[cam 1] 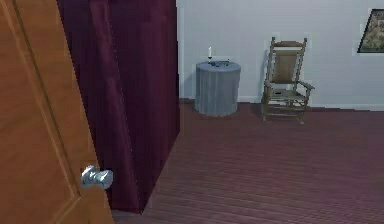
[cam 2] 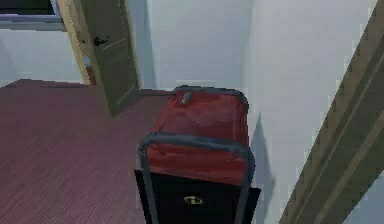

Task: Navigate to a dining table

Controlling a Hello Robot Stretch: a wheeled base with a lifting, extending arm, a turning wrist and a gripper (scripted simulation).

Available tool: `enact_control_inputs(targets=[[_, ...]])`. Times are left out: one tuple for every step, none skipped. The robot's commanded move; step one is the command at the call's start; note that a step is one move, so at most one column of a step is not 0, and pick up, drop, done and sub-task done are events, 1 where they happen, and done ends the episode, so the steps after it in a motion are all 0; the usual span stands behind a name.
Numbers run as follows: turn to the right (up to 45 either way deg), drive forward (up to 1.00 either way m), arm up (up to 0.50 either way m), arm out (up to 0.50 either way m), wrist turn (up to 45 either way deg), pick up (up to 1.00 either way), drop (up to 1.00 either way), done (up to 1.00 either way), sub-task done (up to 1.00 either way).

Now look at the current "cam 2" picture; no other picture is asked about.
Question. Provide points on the red and black suitcase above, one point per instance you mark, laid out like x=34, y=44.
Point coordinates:
x=200, y=126

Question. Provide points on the grey framed window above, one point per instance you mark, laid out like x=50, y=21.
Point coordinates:
x=30, y=13

